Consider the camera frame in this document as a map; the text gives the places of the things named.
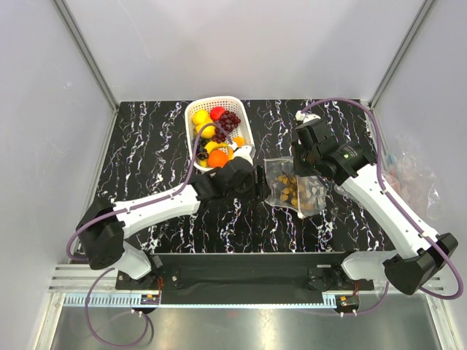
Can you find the dark blue grape bunch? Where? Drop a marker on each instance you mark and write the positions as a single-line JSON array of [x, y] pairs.
[[201, 149]]

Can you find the white plastic basket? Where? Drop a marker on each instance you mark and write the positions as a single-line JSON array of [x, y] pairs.
[[229, 103]]

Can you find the upper yellow lemon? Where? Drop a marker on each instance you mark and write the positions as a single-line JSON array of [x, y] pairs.
[[201, 117]]

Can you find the connector block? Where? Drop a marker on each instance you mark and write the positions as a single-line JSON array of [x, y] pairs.
[[150, 299], [349, 301]]

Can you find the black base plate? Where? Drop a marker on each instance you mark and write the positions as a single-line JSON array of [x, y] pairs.
[[246, 279]]

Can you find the orange yellow mango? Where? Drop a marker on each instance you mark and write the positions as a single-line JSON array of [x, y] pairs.
[[239, 141]]

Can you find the yellow banana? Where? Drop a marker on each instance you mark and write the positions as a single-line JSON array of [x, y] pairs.
[[213, 145]]

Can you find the pile of spare zip bags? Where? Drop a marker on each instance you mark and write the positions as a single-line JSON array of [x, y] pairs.
[[408, 171]]

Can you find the purple red grape bunch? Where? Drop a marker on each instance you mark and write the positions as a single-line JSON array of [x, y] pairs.
[[229, 122]]

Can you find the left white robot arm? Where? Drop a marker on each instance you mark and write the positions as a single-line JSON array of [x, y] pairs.
[[105, 228]]

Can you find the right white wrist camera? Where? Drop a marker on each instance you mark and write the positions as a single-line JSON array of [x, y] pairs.
[[305, 117]]

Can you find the aluminium frame rail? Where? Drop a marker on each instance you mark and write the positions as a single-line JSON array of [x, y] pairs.
[[77, 278]]

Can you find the right connector block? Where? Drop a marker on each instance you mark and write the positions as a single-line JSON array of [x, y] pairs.
[[349, 301]]

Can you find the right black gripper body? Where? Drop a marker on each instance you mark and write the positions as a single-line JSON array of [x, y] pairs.
[[303, 161]]

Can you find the red strawberry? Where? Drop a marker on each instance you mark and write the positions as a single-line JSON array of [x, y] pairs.
[[216, 113]]

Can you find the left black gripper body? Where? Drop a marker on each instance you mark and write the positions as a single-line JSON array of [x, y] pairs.
[[245, 190]]

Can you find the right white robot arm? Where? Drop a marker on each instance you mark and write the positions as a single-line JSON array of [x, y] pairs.
[[418, 248]]

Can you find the left connector block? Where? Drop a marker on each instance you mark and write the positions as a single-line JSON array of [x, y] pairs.
[[150, 299]]

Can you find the orange fruit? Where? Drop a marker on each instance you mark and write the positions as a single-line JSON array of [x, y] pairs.
[[217, 158]]

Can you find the clear dotted zip bag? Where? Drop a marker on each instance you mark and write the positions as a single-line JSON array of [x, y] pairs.
[[284, 165]]

